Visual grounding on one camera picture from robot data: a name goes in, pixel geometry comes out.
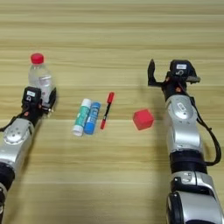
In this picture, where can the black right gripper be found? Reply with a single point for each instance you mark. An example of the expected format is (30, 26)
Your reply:
(175, 87)

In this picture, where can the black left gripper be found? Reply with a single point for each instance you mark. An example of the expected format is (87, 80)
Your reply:
(32, 113)

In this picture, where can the clear bottle with red cap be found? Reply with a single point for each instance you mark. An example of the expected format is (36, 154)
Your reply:
(39, 74)

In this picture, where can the green glue stick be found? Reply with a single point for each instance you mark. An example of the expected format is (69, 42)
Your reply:
(81, 116)

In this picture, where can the blue glue stick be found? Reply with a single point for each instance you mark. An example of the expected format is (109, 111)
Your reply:
(92, 118)

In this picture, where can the red cube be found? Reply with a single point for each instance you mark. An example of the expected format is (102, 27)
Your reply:
(143, 119)

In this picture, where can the red and black marker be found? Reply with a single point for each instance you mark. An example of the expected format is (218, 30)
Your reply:
(110, 97)

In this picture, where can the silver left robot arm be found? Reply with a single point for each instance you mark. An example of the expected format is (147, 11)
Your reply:
(14, 143)

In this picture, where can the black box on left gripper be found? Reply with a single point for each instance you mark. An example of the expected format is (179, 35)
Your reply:
(30, 94)

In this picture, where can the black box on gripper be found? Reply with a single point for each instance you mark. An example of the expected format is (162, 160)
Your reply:
(30, 94)
(180, 68)

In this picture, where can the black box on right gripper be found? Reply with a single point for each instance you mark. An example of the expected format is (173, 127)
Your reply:
(180, 68)

